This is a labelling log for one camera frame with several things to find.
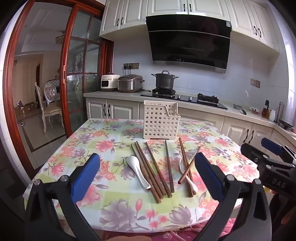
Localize glass sliding door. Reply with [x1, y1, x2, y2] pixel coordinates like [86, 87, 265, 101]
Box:
[60, 5, 105, 138]

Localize oil bottle with black top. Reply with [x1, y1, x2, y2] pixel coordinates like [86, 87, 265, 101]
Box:
[262, 100, 271, 119]

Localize floral tablecloth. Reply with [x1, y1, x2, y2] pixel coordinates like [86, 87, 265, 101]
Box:
[23, 118, 266, 232]

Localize steel thermos flask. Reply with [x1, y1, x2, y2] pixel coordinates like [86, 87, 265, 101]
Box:
[275, 101, 284, 123]

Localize black glass range hood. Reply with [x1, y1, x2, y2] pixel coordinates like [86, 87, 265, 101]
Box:
[146, 14, 232, 74]

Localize kitchen knife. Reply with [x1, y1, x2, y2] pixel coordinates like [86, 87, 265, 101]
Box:
[233, 104, 248, 115]

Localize dark steel stockpot with lid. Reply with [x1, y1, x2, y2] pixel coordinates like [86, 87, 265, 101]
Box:
[151, 70, 179, 90]

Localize white ceramic spoon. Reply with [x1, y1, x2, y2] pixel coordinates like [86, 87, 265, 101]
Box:
[179, 158, 198, 197]
[126, 156, 151, 190]

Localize pink patterned clothing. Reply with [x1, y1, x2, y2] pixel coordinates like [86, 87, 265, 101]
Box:
[148, 219, 234, 241]

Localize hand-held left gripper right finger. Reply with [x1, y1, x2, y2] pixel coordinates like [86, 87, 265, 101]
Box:
[194, 152, 273, 241]

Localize cardboard boxes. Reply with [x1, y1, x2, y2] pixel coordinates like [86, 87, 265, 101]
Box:
[14, 101, 38, 117]

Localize white wall cabinets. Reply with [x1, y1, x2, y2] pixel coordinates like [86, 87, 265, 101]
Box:
[99, 0, 281, 55]

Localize white base cabinets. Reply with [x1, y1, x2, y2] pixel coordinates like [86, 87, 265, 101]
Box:
[85, 97, 296, 163]

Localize white electric cooker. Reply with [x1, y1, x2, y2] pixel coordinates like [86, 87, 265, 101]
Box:
[100, 73, 121, 92]

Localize cream plastic lattice basket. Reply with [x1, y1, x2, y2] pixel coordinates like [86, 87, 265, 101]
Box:
[143, 100, 181, 140]

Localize black glass gas hob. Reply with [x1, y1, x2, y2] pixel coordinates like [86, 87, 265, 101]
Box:
[140, 89, 228, 110]

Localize pale stone countertop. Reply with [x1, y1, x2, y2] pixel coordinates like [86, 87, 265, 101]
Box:
[83, 90, 296, 138]

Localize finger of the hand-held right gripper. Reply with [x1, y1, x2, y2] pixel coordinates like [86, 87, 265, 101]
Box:
[240, 143, 278, 168]
[261, 138, 296, 165]

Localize silver rice cooker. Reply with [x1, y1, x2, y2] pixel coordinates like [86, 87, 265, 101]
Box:
[117, 75, 146, 93]

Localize dark tray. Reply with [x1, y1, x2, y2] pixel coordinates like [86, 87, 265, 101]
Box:
[279, 119, 296, 130]

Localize white dining chair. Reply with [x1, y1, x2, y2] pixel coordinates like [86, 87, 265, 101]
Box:
[35, 82, 65, 134]
[44, 83, 57, 105]

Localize red wooden door frame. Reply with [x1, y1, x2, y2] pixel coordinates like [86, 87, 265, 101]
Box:
[3, 0, 115, 177]

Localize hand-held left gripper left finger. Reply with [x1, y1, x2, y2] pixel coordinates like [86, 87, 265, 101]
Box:
[24, 152, 102, 241]

